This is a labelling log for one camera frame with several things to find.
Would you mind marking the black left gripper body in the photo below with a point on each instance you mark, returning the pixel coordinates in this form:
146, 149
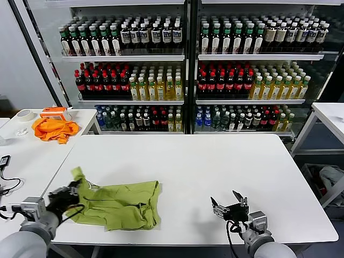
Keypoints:
63, 200

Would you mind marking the white shelf board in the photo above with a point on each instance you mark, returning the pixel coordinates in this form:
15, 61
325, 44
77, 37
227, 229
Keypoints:
129, 102
121, 58
258, 57
250, 101

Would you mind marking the grey crumpled cloth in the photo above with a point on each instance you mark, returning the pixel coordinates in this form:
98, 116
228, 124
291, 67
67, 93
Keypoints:
332, 174

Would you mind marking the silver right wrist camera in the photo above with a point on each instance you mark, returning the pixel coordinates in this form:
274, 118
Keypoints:
257, 221

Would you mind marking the small white crumpled object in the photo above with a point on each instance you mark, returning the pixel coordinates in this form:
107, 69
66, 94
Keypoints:
22, 131

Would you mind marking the beige masking tape roll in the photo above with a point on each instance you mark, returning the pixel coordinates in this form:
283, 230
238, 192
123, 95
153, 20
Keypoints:
19, 117

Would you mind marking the white side table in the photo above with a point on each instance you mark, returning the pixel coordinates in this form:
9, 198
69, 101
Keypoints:
32, 166
330, 115
86, 118

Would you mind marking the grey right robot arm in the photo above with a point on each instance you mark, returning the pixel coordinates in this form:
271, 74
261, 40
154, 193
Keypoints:
268, 250

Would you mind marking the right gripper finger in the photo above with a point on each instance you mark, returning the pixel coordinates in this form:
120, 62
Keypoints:
220, 211
243, 201

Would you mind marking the crumpled orange cloth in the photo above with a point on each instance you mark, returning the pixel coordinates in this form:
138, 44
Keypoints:
53, 130

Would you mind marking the small black device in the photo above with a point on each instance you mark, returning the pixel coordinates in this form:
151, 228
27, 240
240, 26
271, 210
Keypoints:
4, 161

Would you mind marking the dark bottle beige label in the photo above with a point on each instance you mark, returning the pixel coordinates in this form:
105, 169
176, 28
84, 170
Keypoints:
138, 122
146, 122
271, 36
257, 121
280, 36
249, 121

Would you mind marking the white bottle shelf unit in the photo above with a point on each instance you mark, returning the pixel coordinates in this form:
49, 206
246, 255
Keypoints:
268, 2
115, 2

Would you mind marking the orange and white box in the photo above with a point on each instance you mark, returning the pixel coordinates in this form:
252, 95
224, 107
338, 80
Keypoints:
52, 113

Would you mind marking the yellow juice bottle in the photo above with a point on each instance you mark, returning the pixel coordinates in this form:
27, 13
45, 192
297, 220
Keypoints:
256, 90
281, 123
171, 123
275, 90
133, 91
178, 123
160, 91
170, 91
266, 90
142, 91
289, 123
303, 90
178, 91
285, 90
294, 90
151, 91

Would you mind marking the green-cap dark bottle white label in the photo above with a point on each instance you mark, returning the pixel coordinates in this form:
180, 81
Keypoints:
64, 43
83, 43
216, 40
104, 43
259, 40
227, 40
74, 43
249, 40
205, 40
94, 43
238, 40
115, 43

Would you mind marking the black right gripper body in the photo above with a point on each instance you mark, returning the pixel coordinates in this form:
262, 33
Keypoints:
237, 213

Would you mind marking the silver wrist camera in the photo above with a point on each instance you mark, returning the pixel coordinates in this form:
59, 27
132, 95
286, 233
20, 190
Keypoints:
257, 221
33, 208

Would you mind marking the dark bottle white cap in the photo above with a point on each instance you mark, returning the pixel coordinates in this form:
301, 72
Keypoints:
130, 123
123, 123
240, 122
232, 122

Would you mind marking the light green T-shirt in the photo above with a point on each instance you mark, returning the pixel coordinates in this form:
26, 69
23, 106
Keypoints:
121, 204

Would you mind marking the grey plastic crate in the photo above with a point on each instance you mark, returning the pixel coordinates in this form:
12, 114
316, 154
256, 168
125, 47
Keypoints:
309, 172

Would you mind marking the blue water bottle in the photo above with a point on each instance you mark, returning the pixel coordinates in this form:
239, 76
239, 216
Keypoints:
207, 121
99, 121
199, 121

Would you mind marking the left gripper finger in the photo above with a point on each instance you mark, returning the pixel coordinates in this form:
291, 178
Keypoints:
77, 192
75, 185

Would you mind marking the red-cap cola bottle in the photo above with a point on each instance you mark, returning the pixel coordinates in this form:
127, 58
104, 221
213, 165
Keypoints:
248, 86
211, 86
116, 86
273, 121
107, 86
79, 86
88, 86
230, 86
265, 121
125, 86
164, 122
156, 122
239, 86
220, 86
201, 86
97, 86

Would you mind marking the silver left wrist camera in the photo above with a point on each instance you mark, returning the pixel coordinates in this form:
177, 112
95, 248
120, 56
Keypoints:
33, 208

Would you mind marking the green-tinted water bottle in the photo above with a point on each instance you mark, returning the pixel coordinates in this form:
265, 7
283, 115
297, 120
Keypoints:
107, 121
114, 122
216, 121
225, 121

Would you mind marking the dark bottle blue label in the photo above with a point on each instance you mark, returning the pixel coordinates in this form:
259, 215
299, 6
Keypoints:
134, 36
291, 36
312, 36
322, 36
176, 36
156, 36
144, 36
302, 36
124, 36
166, 36

